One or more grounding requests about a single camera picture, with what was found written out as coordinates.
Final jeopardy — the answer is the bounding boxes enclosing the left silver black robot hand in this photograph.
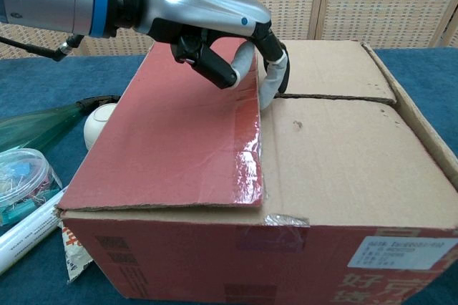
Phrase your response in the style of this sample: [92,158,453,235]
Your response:
[137,0,289,111]

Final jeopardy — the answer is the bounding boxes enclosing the red brown cardboard box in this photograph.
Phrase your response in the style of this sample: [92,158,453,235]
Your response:
[57,38,458,305]

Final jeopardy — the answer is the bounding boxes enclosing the woven bamboo folding screen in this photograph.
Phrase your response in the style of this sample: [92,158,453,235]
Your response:
[0,0,458,61]

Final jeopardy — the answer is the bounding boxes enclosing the beige round bowl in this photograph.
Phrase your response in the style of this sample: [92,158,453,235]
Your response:
[84,103,118,151]

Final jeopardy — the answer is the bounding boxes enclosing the green plastic spray bottle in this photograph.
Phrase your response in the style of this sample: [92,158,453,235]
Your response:
[0,95,121,154]

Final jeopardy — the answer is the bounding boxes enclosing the clear tub of binder clips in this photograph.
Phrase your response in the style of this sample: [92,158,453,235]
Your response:
[0,147,64,227]

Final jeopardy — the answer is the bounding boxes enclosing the orange white snack packet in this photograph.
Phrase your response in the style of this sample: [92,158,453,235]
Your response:
[60,221,94,284]

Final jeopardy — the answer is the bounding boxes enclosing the white cylindrical tube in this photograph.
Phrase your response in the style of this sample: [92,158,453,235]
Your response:
[0,185,69,276]

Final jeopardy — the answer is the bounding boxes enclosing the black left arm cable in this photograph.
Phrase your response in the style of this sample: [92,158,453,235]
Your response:
[0,32,85,63]

